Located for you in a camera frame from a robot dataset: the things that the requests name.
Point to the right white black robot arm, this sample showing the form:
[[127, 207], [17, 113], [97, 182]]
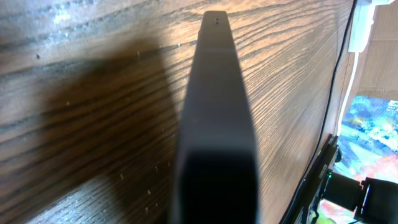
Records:
[[371, 200]]

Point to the white power strip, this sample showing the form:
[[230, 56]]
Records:
[[362, 22]]

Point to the Samsung Galaxy smartphone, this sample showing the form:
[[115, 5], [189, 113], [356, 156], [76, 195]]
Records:
[[216, 177]]

